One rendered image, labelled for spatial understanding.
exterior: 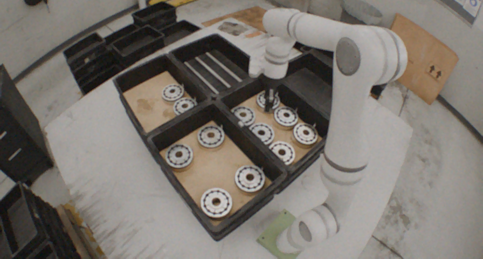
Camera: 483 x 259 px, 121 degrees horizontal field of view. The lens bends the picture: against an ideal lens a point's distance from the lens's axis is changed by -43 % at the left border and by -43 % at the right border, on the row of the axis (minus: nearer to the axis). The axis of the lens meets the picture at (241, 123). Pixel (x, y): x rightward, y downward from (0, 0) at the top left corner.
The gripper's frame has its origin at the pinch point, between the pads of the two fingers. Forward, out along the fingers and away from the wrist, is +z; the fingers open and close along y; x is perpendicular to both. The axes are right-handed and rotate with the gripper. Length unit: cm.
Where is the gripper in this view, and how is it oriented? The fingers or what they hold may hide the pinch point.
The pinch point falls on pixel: (267, 102)
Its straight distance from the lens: 82.2
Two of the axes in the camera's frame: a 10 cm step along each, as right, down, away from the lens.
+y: 0.7, -7.8, 6.2
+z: -0.7, 6.1, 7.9
